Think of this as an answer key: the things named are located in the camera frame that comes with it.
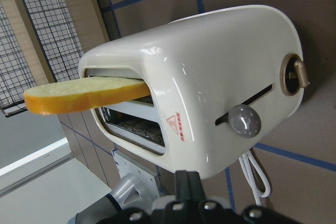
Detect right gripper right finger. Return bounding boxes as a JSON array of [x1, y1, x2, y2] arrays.
[[187, 172, 205, 202]]

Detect grey toaster lever knob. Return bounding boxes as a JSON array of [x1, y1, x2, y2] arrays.
[[228, 104, 261, 138]]

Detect light wooden board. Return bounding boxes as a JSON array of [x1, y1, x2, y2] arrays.
[[1, 0, 108, 91]]

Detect white toaster power cable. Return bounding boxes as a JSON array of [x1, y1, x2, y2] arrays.
[[238, 148, 271, 205]]

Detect gold toaster dial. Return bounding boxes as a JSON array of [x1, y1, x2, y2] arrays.
[[279, 54, 310, 96]]

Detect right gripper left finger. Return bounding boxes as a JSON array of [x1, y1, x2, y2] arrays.
[[175, 170, 190, 200]]

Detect cream white toaster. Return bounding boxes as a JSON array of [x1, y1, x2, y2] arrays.
[[79, 5, 303, 179]]

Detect wire basket with checkered cloth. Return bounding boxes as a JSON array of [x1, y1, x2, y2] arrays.
[[1, 0, 83, 118]]

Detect yellow bread slice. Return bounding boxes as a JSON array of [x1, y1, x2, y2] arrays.
[[24, 77, 150, 115]]

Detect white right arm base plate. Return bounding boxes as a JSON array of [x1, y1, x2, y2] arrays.
[[112, 150, 164, 199]]

